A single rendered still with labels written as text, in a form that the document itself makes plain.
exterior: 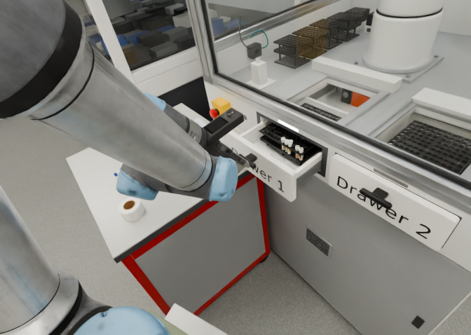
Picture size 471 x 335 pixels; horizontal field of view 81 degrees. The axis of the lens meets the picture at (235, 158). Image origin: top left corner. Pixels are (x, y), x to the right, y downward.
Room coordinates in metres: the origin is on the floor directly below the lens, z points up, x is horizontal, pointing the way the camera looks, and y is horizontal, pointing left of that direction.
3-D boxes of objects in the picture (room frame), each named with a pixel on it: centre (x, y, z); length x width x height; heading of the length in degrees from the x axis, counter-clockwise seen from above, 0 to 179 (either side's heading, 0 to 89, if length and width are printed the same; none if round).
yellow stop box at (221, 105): (0.94, 0.02, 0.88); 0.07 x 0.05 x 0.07; 31
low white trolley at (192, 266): (0.86, 0.30, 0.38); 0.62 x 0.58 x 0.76; 31
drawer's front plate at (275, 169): (0.60, -0.06, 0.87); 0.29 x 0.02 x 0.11; 31
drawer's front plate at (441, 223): (0.40, -0.33, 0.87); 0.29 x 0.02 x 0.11; 31
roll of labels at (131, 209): (0.60, 0.35, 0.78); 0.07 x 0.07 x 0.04
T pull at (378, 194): (0.39, -0.31, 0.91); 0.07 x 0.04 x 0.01; 31
